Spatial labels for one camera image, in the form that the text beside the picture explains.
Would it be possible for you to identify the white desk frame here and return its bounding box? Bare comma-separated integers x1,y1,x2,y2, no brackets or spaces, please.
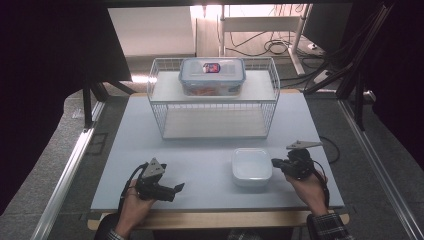
217,3,313,76

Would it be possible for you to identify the dark monitor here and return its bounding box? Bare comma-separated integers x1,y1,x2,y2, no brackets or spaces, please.
301,3,354,55

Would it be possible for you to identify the white square lidded container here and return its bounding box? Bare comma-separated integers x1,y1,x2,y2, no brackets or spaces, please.
231,147,274,188

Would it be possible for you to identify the wooden table board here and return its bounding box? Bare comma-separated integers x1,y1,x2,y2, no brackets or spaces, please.
87,209,351,231

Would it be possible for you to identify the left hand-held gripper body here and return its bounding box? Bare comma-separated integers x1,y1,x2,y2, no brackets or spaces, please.
134,157,169,203

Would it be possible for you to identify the white power strip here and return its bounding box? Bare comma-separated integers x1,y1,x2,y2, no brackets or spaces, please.
312,69,332,85

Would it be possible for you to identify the bundle of black cables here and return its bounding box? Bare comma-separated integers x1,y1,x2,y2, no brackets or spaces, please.
225,30,303,58

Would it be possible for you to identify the black metal stand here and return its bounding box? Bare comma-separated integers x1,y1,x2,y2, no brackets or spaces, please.
81,79,136,130
302,2,396,132

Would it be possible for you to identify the black curtain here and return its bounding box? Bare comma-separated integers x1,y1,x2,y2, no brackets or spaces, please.
0,0,133,216
349,0,424,169

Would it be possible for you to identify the white wire shelf rack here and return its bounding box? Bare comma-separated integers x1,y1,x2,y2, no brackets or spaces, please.
146,57,281,141

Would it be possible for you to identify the clear container with blue lid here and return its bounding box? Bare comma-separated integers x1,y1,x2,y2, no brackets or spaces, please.
178,57,247,98

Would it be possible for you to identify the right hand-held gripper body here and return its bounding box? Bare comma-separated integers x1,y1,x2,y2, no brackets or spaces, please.
284,139,324,181

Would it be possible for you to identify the white cabinet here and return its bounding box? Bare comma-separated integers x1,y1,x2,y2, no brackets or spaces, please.
107,5,196,58

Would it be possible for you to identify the person's right hand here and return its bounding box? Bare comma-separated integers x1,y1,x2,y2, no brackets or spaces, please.
284,170,330,217

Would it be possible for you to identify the aluminium floor rail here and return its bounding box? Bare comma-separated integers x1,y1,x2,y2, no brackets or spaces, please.
30,100,105,240
337,99,424,240

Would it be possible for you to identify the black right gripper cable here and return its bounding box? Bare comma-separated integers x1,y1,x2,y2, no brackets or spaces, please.
312,159,331,210

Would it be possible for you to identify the black floor cable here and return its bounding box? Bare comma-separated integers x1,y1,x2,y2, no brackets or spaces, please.
319,135,341,165

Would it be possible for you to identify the person's left hand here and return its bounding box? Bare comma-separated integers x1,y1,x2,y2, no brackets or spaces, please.
114,179,157,238

